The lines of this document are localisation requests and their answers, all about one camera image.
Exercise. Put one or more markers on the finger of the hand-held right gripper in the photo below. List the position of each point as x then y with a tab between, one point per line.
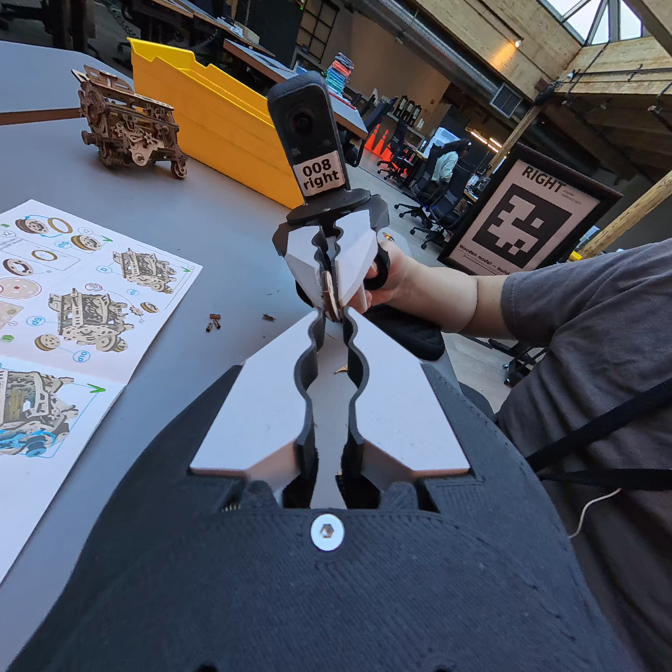
357	246
300	257

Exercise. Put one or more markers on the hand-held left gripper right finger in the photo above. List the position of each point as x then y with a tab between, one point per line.
414	420

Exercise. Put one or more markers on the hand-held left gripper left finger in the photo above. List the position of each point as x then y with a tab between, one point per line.
252	420

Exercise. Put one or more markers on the small wooden wheel disc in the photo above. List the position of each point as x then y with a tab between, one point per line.
330	299

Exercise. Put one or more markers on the person's right forearm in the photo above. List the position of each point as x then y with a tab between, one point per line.
462	304

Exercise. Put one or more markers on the grey desk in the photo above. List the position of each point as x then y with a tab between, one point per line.
220	252

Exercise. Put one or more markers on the person's right hand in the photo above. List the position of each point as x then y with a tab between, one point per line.
404	283

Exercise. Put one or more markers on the long wooden table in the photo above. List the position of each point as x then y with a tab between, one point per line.
315	94

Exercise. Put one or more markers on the stack of colourful boxes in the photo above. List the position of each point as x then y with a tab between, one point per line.
340	73

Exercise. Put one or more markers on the orange traffic cone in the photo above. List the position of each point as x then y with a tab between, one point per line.
387	147
372	139

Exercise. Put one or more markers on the yellow plastic bin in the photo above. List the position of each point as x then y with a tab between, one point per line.
225	136

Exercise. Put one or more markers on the black office chair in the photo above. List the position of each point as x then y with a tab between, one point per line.
435	210

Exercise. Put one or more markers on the framed marker sign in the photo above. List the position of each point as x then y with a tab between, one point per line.
525	220

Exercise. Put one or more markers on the wooden model car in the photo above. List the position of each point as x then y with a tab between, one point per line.
126	126

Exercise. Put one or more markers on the person's t-shirt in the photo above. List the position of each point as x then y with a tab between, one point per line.
603	325

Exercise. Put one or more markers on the instruction booklet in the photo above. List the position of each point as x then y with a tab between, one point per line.
31	472

